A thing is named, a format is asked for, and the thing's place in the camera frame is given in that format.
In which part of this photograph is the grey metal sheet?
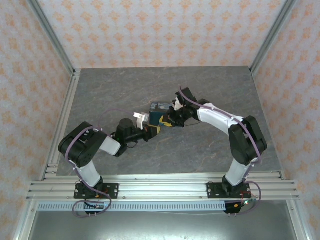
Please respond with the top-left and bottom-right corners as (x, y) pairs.
(26, 209), (301, 240)

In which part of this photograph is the aluminium mounting rail beam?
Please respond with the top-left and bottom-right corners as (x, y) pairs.
(25, 171), (301, 202)

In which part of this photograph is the aluminium frame corner post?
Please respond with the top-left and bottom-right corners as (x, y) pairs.
(25, 0), (76, 74)
(249, 0), (299, 74)

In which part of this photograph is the blue patterned box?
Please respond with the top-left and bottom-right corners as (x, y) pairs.
(148, 101), (174, 126)

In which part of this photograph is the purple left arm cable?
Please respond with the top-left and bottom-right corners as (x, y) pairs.
(64, 108), (135, 219)

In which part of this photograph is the small circuit board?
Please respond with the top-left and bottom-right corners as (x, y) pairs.
(85, 199), (111, 214)
(224, 197), (259, 216)

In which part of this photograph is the aluminium table side rail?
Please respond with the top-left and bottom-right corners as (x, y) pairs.
(39, 69), (81, 180)

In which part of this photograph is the aluminium lower frame post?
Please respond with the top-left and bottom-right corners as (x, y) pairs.
(286, 199), (309, 240)
(13, 199), (39, 240)

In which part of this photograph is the white slotted cable duct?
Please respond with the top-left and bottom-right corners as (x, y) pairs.
(36, 200), (227, 211)

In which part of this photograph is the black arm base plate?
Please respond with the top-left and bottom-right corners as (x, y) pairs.
(206, 182), (252, 200)
(73, 182), (120, 200)

